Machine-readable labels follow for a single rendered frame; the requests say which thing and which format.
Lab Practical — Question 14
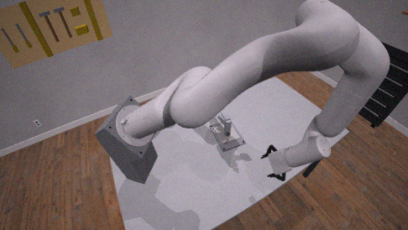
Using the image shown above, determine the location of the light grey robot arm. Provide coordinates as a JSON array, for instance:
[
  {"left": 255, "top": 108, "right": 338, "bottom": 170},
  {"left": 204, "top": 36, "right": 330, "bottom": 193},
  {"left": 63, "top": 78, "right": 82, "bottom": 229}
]
[{"left": 116, "top": 0, "right": 390, "bottom": 168}]

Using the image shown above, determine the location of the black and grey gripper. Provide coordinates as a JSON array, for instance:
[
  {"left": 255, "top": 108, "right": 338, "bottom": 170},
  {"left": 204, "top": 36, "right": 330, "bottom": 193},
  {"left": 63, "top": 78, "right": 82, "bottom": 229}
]
[{"left": 261, "top": 145, "right": 294, "bottom": 181}]

